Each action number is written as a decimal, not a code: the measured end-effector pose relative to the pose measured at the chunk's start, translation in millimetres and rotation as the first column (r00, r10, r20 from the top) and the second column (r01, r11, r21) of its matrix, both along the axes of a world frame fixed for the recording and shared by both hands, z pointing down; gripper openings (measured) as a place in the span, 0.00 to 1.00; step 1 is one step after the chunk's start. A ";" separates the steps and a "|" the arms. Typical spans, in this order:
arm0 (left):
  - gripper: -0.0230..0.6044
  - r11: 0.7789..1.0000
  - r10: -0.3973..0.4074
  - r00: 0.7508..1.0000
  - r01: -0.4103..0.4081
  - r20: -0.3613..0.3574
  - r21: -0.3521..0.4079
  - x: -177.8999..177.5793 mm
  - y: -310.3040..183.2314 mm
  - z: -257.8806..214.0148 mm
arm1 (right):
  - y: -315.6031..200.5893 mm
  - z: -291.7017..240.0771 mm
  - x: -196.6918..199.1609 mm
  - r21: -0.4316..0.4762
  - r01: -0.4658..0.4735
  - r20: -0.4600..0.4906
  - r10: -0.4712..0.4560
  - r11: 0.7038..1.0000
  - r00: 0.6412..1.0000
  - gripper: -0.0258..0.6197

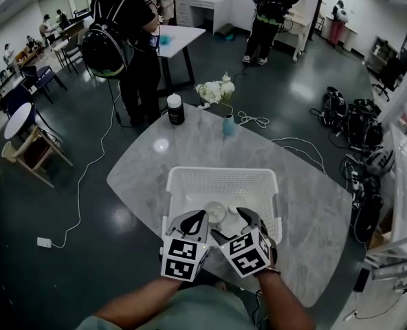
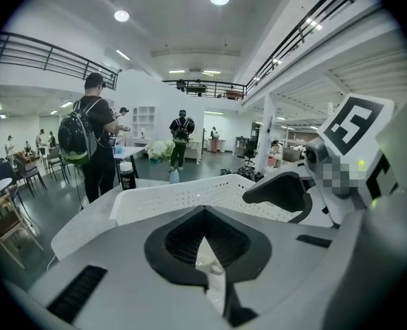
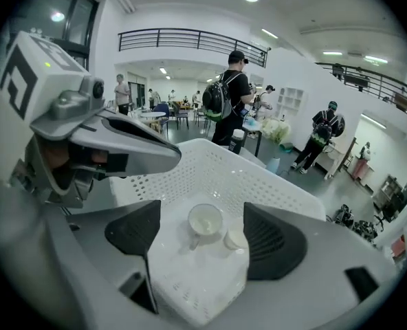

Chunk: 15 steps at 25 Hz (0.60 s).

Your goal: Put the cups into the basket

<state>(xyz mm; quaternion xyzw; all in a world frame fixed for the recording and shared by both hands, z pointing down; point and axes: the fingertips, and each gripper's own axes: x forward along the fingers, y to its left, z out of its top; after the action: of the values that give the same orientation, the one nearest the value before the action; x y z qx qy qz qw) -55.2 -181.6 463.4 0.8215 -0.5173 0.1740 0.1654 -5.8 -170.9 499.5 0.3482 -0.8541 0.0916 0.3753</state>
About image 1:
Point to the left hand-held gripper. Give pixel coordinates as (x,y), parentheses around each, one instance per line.
(181,256)

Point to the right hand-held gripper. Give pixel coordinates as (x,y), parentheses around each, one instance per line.
(246,253)

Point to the white plastic basket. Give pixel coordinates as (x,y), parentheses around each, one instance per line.
(224,187)

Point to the person's right forearm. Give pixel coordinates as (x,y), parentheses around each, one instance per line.
(286,304)

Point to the person's left forearm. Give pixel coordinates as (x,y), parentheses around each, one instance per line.
(138,301)

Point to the person's right hand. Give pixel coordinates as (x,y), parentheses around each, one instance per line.
(273,253)

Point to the blue vase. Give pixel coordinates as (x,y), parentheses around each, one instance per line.
(228,126)

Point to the black canister white lid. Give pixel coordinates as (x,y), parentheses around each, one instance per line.
(176,113)

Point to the white power strip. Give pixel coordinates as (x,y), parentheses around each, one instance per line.
(354,181)
(205,106)

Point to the white flower bouquet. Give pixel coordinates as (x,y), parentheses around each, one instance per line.
(214,91)

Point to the white power adapter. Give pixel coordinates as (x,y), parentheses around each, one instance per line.
(44,242)

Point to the white dome backpack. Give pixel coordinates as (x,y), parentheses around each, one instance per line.
(379,162)

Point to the pile of black backpacks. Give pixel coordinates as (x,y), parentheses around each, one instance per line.
(358,122)

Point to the white metal shelf rack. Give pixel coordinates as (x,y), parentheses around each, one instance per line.
(404,191)

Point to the wooden chair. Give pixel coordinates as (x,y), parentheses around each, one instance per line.
(24,141)

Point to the teal fluffy cloth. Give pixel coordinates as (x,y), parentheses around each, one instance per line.
(166,40)

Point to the white rectangular table black legs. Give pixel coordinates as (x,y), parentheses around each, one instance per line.
(186,34)

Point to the beige paper bucket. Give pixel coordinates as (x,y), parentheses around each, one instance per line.
(8,151)

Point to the black dome backpack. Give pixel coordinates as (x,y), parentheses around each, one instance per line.
(104,50)

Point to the dark teal floor bag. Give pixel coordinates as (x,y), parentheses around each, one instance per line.
(225,29)

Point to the round white table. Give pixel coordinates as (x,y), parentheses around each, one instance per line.
(18,120)

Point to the navy chair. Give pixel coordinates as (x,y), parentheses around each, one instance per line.
(42,74)

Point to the black office chair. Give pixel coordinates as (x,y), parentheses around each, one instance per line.
(392,74)

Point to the grey chair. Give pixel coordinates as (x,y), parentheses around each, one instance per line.
(69,46)

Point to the black green-striped backpack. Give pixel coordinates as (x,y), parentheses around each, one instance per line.
(271,10)

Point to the grey cabinet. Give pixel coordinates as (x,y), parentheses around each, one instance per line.
(382,53)

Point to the white dresser desk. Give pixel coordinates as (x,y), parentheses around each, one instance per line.
(203,2)

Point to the white round backpack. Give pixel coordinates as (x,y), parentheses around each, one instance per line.
(342,15)

